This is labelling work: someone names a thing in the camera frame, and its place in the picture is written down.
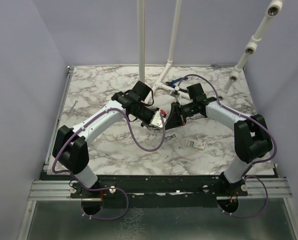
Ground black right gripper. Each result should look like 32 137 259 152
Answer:
163 101 196 131

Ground white staple box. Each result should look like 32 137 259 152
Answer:
187 139 207 150

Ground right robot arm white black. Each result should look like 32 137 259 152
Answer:
165 83 273 196

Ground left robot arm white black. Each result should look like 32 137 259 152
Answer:
52 81 166 197

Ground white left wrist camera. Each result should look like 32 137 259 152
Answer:
149 110 166 129

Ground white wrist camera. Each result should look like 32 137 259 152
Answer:
169 90 182 104
149 110 166 129

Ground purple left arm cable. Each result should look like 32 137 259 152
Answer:
51 108 166 221

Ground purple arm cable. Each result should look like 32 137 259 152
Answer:
51 108 166 221
175 74 279 219

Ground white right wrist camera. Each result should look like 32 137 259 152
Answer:
169 90 182 104

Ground blue handled pliers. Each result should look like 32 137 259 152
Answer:
165 77 188 93

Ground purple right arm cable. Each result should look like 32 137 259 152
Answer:
175 74 279 219

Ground aluminium rail frame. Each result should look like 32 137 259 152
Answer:
18 65 293 240

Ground white PVC pipe frame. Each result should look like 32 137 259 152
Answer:
138 0 284 99

